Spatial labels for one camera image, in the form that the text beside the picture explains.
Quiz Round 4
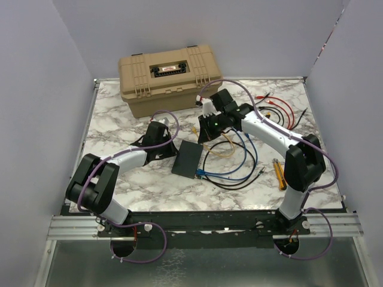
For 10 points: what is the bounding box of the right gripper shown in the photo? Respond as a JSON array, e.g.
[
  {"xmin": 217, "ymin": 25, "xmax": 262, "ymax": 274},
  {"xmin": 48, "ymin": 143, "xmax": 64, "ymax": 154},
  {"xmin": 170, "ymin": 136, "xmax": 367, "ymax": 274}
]
[{"xmin": 197, "ymin": 112, "xmax": 227, "ymax": 144}]

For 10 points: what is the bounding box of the yellow ethernet cable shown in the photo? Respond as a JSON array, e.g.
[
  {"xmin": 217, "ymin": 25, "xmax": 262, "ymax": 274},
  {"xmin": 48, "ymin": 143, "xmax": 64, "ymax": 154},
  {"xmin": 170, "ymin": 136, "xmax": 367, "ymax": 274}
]
[{"xmin": 191, "ymin": 127, "xmax": 236, "ymax": 158}]

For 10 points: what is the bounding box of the dark grey network switch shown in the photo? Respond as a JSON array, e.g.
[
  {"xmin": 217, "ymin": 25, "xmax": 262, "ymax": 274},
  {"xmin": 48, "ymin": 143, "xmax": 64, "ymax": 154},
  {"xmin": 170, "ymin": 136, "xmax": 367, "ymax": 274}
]
[{"xmin": 171, "ymin": 140, "xmax": 203, "ymax": 179}]

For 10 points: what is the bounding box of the black ethernet cable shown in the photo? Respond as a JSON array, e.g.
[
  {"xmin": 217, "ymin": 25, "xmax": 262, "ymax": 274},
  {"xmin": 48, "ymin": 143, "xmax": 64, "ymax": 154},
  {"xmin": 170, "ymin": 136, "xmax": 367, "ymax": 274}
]
[
  {"xmin": 257, "ymin": 91, "xmax": 287, "ymax": 125},
  {"xmin": 288, "ymin": 106, "xmax": 309, "ymax": 130},
  {"xmin": 202, "ymin": 140, "xmax": 266, "ymax": 191}
]

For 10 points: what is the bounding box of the long red ethernet cable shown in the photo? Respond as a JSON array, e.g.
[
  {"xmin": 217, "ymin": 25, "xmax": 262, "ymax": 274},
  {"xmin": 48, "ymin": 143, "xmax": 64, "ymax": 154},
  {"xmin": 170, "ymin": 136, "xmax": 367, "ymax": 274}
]
[{"xmin": 254, "ymin": 94, "xmax": 297, "ymax": 128}]

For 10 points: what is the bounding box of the short red ethernet cable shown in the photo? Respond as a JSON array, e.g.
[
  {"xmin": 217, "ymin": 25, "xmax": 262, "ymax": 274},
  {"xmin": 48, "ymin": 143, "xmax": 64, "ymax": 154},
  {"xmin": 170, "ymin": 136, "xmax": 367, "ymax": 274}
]
[{"xmin": 265, "ymin": 98, "xmax": 296, "ymax": 128}]

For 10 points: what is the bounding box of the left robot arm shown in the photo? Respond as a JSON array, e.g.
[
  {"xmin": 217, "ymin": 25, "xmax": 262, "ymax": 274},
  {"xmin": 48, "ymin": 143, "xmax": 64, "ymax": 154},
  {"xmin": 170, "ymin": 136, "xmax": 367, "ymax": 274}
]
[{"xmin": 65, "ymin": 120, "xmax": 178, "ymax": 236}]

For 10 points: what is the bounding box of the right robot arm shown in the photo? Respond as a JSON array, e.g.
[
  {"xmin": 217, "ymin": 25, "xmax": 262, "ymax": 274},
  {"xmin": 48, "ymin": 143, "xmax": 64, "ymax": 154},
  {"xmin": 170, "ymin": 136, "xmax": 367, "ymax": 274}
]
[{"xmin": 196, "ymin": 89, "xmax": 326, "ymax": 234}]

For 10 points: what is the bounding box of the tan plastic toolbox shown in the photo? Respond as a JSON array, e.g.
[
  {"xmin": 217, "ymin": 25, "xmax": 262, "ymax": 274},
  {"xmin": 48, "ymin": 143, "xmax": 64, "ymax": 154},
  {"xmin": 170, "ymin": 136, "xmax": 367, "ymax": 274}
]
[{"xmin": 118, "ymin": 45, "xmax": 223, "ymax": 118}]

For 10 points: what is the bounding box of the yellow utility knife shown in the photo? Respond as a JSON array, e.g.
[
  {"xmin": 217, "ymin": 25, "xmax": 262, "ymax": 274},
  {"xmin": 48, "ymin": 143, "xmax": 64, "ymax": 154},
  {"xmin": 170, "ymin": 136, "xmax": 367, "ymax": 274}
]
[{"xmin": 272, "ymin": 158, "xmax": 287, "ymax": 191}]

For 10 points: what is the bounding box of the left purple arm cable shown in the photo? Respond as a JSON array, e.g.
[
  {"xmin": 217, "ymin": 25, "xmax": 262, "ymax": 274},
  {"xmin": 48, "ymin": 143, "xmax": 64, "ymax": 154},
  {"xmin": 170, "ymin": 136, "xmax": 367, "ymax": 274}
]
[{"xmin": 77, "ymin": 109, "xmax": 180, "ymax": 264}]

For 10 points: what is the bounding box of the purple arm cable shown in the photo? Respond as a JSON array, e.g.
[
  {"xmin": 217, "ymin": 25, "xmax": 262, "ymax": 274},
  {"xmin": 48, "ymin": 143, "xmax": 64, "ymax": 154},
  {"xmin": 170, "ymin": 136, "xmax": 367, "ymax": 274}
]
[
  {"xmin": 77, "ymin": 109, "xmax": 180, "ymax": 264},
  {"xmin": 199, "ymin": 79, "xmax": 342, "ymax": 260}
]

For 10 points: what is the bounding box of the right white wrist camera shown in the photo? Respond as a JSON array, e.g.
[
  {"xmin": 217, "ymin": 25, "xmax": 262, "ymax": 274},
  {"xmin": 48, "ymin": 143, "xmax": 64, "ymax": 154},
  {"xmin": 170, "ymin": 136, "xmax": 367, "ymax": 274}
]
[{"xmin": 196, "ymin": 95, "xmax": 217, "ymax": 118}]

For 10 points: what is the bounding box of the black mounting base plate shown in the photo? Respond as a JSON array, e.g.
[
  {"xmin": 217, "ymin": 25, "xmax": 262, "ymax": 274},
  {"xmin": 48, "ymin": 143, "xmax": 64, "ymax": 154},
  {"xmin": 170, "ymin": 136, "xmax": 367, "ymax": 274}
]
[{"xmin": 59, "ymin": 194, "xmax": 351, "ymax": 249}]

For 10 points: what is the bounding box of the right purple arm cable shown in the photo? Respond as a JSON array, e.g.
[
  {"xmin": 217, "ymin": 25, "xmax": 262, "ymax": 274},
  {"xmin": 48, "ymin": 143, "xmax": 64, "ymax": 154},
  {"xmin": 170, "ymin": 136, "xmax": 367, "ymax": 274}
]
[{"xmin": 199, "ymin": 79, "xmax": 342, "ymax": 260}]

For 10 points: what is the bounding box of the aluminium front rail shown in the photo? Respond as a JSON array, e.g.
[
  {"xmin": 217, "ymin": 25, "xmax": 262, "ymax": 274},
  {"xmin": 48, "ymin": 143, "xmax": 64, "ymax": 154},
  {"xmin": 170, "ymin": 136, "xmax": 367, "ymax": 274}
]
[{"xmin": 47, "ymin": 213, "xmax": 364, "ymax": 241}]

